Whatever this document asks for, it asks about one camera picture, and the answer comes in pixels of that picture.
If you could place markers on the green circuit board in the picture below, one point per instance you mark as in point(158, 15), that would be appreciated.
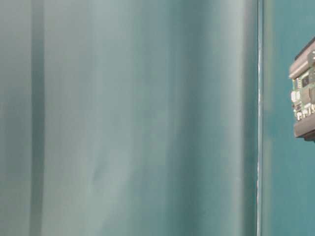
point(303, 95)

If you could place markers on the black bench vise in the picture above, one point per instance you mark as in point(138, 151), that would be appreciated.
point(303, 61)

